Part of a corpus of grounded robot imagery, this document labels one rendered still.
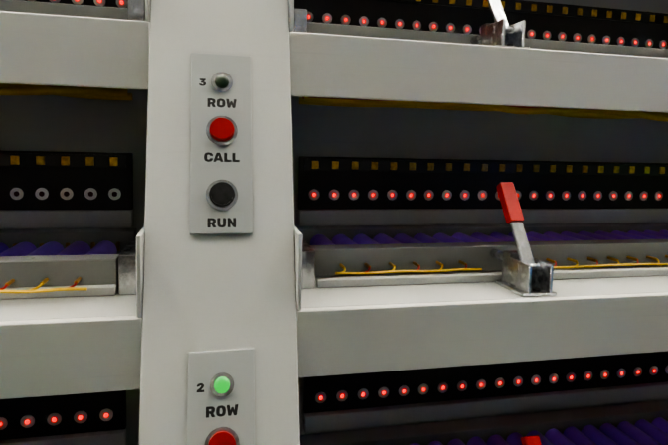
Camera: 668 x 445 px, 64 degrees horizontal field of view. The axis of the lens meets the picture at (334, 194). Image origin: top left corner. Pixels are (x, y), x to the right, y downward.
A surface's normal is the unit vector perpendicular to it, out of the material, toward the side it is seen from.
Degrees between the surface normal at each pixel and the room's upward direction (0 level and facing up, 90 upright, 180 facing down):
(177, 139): 90
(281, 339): 90
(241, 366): 90
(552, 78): 107
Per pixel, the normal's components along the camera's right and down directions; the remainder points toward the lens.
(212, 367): 0.21, -0.19
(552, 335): 0.22, 0.10
